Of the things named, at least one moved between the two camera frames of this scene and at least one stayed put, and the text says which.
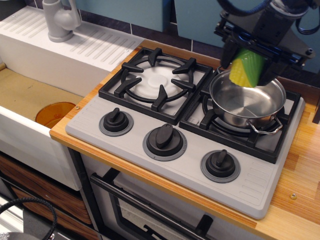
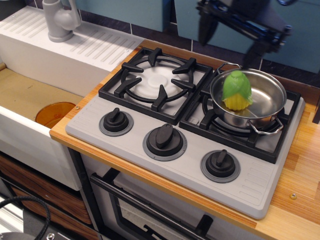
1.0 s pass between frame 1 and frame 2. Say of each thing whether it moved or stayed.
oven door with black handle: stayed
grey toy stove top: stayed
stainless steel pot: stayed
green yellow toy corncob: moved
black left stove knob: stayed
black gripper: moved
